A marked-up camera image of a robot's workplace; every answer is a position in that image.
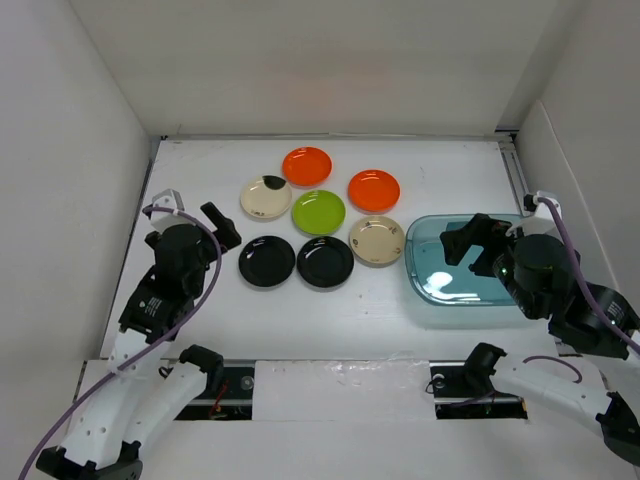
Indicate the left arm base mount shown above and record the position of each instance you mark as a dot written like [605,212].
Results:
[232,401]

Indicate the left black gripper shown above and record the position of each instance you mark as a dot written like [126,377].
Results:
[225,228]

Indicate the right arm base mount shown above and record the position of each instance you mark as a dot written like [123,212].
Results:
[456,398]

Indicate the teal plastic bin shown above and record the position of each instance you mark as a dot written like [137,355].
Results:
[434,280]

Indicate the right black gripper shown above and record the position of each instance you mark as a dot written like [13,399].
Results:
[483,230]

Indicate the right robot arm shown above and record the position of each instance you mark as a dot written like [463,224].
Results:
[542,275]

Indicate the cream plate with flowers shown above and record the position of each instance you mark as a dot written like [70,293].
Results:
[377,240]

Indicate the green plate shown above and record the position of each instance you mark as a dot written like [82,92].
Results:
[319,212]

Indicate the orange plate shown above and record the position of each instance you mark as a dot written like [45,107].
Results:
[374,191]
[307,166]

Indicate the cream plate with black patch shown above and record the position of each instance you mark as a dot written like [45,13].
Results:
[266,197]

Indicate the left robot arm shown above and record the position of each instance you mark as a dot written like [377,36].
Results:
[105,433]

